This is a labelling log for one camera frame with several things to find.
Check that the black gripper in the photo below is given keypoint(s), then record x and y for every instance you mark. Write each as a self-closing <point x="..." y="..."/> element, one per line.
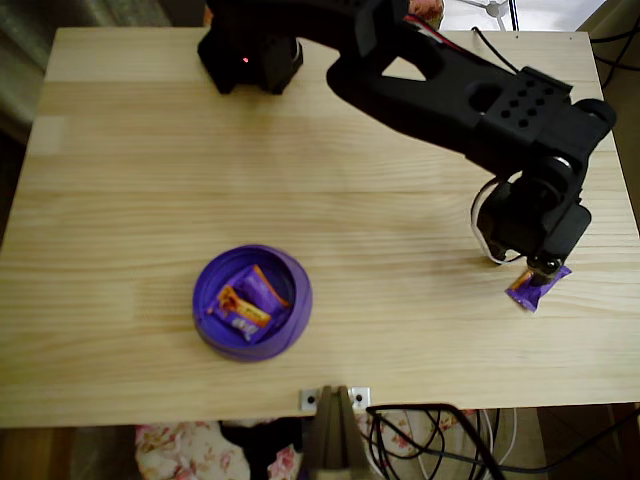
<point x="544" y="265"/>

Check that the white star-shaped stand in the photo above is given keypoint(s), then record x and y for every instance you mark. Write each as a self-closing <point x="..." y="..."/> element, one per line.
<point x="492" y="7"/>

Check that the thin black pole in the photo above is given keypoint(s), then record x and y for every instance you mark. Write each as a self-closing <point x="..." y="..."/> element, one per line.
<point x="513" y="15"/>

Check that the black fabric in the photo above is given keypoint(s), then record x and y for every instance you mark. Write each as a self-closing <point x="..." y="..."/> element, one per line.
<point x="250" y="442"/>

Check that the purple orange candy bar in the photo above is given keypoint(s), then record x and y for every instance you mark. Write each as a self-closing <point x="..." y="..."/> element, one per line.
<point x="260" y="287"/>
<point x="240" y="312"/>

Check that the floral fabric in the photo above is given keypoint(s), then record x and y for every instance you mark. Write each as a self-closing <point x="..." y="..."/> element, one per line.
<point x="425" y="12"/>
<point x="180" y="450"/>

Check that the grey curtain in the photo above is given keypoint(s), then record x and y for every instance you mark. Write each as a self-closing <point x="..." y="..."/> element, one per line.
<point x="30" y="50"/>

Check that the metal bracket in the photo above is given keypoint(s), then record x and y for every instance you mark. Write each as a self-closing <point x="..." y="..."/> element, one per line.
<point x="360" y="398"/>
<point x="309" y="400"/>

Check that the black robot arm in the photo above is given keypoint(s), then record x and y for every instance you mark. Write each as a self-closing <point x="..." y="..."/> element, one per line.
<point x="425" y="90"/>

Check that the purple bowl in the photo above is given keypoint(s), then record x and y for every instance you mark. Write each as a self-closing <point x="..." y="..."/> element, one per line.
<point x="295" y="320"/>

